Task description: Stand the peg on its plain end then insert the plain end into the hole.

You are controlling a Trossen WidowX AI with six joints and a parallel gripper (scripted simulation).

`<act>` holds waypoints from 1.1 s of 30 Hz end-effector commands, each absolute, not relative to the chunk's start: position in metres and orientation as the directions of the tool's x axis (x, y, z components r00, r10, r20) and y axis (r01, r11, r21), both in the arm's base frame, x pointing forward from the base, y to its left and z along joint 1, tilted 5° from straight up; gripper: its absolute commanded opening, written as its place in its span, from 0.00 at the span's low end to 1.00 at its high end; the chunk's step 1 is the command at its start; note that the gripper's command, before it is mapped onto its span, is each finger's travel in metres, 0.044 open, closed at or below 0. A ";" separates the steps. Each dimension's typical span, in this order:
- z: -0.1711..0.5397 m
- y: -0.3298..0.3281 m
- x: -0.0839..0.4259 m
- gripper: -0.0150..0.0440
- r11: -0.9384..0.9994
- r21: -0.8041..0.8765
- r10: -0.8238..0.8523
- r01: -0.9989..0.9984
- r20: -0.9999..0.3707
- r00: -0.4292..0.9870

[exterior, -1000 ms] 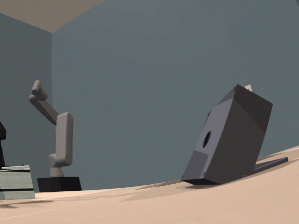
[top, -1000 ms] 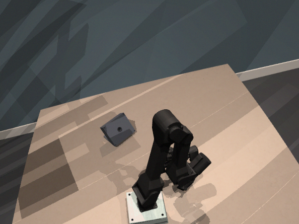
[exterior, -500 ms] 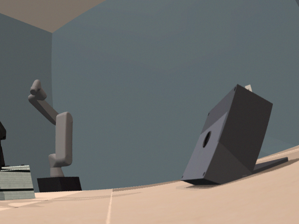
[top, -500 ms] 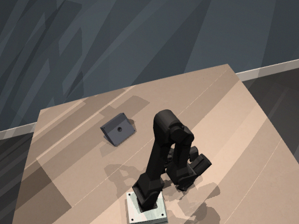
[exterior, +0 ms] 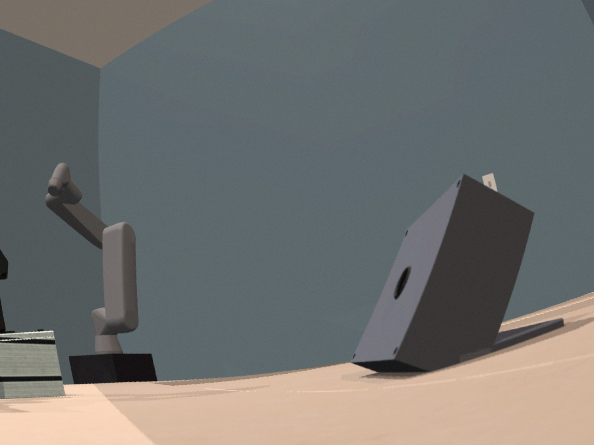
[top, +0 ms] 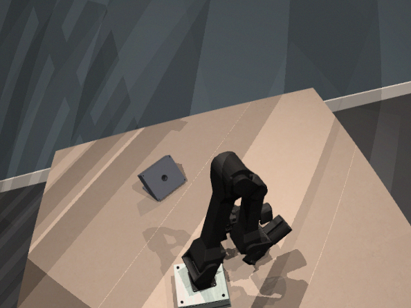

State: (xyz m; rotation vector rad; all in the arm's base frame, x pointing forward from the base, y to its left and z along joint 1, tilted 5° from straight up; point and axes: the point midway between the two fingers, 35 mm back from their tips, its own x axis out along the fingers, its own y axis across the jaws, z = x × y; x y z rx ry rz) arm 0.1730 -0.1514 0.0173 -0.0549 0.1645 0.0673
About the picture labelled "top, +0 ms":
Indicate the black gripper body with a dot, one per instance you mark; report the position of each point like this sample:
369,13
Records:
265,216

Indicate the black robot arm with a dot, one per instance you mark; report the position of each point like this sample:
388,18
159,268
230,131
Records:
232,180

